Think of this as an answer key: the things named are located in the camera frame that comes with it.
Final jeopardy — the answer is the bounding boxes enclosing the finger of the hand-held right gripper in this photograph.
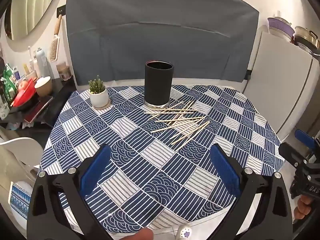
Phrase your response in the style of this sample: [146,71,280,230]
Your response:
[294,129,320,155]
[278,142,305,167]

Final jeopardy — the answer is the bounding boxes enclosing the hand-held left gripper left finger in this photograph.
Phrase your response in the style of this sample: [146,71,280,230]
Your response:
[27,144,118,240]

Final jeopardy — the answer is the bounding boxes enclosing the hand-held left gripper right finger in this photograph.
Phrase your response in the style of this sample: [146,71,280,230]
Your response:
[207,144,293,240]

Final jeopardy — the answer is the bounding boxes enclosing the pile of wooden chopsticks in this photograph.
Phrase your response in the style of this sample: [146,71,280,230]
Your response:
[144,101,210,152]

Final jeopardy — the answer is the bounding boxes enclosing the black cylindrical utensil holder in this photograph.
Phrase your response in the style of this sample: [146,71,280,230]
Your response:
[144,60,174,109]

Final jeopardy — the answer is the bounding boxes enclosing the person's right hand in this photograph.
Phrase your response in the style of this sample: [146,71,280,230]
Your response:
[294,194,313,221]

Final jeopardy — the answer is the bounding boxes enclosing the person's left hand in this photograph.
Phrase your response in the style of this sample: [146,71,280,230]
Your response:
[124,228,153,240]

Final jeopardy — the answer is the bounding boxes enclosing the blue white patterned tablecloth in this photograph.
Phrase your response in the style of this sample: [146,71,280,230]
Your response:
[40,84,284,234]

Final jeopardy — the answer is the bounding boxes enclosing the white refrigerator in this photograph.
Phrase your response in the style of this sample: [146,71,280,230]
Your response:
[244,25,320,140]

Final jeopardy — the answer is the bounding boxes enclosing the small potted cactus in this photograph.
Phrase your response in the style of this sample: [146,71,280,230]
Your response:
[89,75,110,108]

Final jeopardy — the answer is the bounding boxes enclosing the white clog shoe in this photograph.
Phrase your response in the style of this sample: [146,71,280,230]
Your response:
[175,224,193,240]

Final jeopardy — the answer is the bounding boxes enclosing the black side table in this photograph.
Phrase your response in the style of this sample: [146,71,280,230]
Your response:
[0,76,77,130]

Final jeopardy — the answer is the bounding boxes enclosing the red book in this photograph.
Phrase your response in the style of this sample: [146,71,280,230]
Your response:
[24,96,54,123]

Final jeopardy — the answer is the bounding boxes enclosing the white plastic chair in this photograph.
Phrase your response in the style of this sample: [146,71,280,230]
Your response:
[0,127,44,188]

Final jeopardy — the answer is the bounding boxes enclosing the blue patterned box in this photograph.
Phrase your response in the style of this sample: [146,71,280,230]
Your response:
[9,182,32,219]

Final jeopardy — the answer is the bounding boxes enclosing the beige bowl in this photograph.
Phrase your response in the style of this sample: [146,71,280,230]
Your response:
[34,76,53,97]

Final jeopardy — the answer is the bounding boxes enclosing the pink jar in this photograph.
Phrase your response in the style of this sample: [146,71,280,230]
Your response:
[56,62,72,81]

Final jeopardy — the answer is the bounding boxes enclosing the red plastic colander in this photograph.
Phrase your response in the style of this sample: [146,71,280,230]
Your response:
[11,78,38,107]

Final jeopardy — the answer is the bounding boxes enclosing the steel cooking pot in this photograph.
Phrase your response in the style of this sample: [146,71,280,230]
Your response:
[293,26,320,53]

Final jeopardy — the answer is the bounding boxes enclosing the purple lidded pot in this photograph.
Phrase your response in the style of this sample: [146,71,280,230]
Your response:
[267,17,295,42]

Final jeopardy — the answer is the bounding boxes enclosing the grey spray can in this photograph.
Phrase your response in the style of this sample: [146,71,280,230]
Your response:
[35,47,49,78]

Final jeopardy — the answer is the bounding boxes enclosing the white bottle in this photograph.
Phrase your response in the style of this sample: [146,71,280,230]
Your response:
[28,46,38,76]

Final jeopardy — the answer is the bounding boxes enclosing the green snack bag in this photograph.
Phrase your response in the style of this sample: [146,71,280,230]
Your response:
[2,64,18,100]

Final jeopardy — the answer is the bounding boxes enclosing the wooden hairbrush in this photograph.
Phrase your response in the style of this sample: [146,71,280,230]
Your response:
[49,14,63,62]

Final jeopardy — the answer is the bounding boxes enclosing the grey backdrop cloth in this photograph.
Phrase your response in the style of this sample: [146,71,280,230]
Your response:
[65,0,260,87]

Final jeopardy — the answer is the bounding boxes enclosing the round wall mirror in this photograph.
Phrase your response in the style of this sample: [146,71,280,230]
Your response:
[4,0,63,41]

